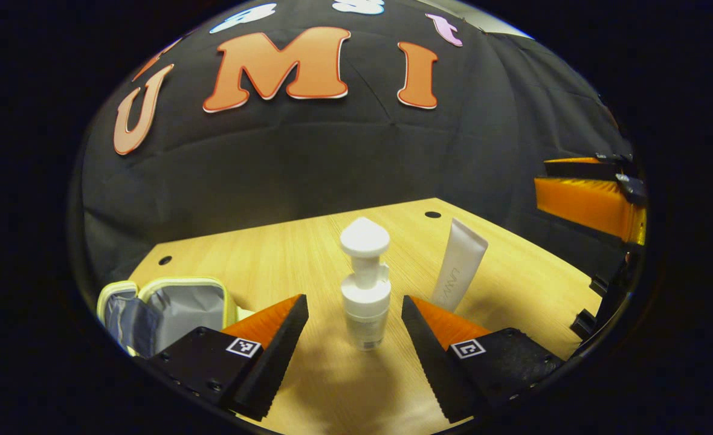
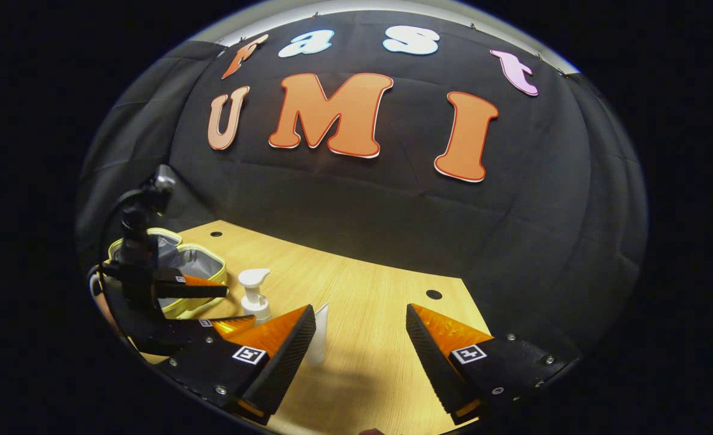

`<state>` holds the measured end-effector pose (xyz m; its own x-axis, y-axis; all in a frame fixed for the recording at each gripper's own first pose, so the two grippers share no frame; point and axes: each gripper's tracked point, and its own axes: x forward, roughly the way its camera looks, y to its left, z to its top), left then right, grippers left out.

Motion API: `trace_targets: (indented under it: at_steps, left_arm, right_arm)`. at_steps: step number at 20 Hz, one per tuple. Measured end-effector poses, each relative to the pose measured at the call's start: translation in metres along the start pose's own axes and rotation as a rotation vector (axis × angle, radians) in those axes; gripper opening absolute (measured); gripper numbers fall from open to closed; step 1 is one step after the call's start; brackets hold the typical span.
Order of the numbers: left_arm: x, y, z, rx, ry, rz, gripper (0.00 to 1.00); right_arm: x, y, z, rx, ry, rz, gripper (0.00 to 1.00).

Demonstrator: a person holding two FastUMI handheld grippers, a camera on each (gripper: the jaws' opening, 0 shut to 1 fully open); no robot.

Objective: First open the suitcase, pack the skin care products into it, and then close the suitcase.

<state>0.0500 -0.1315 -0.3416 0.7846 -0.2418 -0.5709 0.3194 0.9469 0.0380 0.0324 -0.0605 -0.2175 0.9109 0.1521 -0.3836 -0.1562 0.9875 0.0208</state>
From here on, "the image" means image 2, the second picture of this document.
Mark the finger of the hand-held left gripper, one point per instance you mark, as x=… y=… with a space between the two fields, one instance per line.
x=181 y=332
x=169 y=287

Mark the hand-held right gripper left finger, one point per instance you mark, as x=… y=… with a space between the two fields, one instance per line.
x=284 y=368

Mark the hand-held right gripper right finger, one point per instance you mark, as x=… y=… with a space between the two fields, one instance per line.
x=435 y=368

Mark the white squeeze tube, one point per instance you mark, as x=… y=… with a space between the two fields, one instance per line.
x=320 y=338

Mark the white pump bottle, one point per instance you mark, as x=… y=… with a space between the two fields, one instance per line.
x=257 y=302

